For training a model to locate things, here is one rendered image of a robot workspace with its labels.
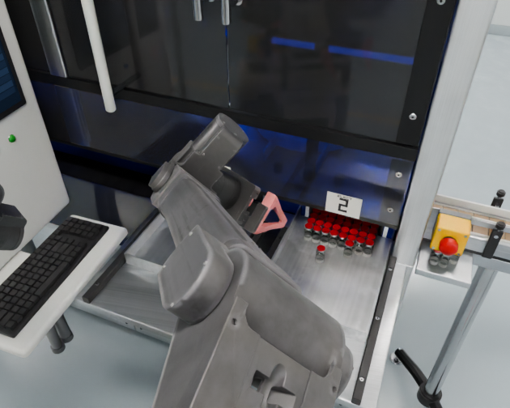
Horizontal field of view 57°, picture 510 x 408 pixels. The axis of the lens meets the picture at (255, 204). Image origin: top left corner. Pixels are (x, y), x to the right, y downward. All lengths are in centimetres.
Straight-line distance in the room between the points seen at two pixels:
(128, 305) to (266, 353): 91
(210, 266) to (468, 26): 76
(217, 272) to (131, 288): 93
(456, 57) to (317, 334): 74
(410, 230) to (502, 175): 222
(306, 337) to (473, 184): 295
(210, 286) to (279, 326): 4
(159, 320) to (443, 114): 73
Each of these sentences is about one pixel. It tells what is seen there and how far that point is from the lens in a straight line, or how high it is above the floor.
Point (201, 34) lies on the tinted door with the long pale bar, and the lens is 108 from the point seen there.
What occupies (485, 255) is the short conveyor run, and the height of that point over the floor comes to 89.
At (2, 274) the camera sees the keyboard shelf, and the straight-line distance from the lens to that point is 143.
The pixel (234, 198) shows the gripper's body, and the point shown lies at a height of 129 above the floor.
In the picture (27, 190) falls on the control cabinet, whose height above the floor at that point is 95.
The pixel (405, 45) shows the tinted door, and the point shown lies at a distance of 95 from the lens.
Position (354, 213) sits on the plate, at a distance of 115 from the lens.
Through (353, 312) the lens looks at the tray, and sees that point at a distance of 110.
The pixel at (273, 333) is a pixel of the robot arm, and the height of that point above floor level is 154.
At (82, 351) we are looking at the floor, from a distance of 219.
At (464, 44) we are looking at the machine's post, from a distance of 93.
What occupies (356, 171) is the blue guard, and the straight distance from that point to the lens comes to 108.
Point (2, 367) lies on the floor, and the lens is 227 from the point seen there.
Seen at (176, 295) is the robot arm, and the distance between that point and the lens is 24.
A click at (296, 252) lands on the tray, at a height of 88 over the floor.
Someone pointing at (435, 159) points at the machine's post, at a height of 120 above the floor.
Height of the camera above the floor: 174
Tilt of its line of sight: 40 degrees down
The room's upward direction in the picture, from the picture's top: straight up
